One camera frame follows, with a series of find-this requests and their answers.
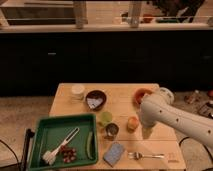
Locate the blue sponge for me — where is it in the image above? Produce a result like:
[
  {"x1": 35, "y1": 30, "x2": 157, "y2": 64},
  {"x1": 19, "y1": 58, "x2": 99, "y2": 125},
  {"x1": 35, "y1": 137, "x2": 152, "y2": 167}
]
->
[{"x1": 103, "y1": 142, "x2": 125, "y2": 167}]

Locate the orange apple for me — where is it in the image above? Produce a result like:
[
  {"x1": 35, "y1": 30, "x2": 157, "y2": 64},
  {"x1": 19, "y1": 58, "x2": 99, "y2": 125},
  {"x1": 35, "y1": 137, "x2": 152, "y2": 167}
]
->
[{"x1": 127, "y1": 117, "x2": 139, "y2": 132}]

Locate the green plastic tray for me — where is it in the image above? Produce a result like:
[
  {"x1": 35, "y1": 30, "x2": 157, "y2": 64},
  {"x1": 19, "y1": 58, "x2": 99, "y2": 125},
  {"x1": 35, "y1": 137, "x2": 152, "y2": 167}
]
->
[{"x1": 27, "y1": 113, "x2": 100, "y2": 171}]

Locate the black cable right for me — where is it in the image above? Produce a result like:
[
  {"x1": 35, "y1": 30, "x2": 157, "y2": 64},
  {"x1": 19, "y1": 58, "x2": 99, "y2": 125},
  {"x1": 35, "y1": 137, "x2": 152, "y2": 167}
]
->
[{"x1": 178, "y1": 136, "x2": 213, "y2": 171}]

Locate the white dish brush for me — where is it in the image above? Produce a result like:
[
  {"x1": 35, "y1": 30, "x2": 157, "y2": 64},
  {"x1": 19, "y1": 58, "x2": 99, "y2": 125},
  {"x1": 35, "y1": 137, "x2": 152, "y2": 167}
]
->
[{"x1": 42, "y1": 127, "x2": 80, "y2": 165}]

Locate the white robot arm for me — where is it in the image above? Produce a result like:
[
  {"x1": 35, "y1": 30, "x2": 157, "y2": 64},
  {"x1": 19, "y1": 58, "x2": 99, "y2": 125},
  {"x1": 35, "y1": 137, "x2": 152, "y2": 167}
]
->
[{"x1": 139, "y1": 87, "x2": 213, "y2": 149}]

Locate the green plastic cup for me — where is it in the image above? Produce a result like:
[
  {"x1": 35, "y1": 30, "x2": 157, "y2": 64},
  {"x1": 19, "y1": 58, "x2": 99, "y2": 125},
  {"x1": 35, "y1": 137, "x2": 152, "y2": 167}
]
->
[{"x1": 98, "y1": 111, "x2": 112, "y2": 127}]

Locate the dark brown bowl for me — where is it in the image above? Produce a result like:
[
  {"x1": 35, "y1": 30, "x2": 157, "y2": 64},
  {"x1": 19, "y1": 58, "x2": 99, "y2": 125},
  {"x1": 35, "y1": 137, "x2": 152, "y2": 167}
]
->
[{"x1": 85, "y1": 90, "x2": 107, "y2": 111}]

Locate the black chair frame left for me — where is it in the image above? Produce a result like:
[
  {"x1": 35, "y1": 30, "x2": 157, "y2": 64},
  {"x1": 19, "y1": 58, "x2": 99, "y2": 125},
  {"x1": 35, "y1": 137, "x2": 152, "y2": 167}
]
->
[{"x1": 0, "y1": 129, "x2": 35, "y2": 171}]

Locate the white cup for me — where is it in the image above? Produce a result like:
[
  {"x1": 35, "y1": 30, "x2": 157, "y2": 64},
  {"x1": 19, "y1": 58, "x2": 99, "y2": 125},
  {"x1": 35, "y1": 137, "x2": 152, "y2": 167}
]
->
[{"x1": 71, "y1": 84, "x2": 85, "y2": 100}]

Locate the metal cup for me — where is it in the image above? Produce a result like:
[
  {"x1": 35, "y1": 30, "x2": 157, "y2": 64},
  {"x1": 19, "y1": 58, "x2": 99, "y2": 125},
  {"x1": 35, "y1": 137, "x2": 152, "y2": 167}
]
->
[{"x1": 105, "y1": 123, "x2": 119, "y2": 140}]

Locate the silver fork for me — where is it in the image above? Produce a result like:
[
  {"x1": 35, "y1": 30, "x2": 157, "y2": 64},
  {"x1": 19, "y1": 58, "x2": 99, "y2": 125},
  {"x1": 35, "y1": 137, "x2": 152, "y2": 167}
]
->
[{"x1": 127, "y1": 152, "x2": 164, "y2": 160}]

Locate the orange bowl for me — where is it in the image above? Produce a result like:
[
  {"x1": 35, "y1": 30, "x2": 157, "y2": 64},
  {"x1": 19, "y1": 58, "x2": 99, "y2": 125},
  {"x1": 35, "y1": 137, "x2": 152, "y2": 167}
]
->
[{"x1": 133, "y1": 88, "x2": 152, "y2": 108}]

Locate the red grapes bunch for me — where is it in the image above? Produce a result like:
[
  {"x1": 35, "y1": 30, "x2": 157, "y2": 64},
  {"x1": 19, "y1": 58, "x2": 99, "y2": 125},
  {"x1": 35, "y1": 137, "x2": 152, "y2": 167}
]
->
[{"x1": 60, "y1": 146, "x2": 77, "y2": 163}]

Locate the green pea pod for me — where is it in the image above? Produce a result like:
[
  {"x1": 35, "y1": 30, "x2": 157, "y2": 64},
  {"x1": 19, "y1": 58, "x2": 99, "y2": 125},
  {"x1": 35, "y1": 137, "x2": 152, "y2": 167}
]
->
[{"x1": 86, "y1": 132, "x2": 93, "y2": 160}]

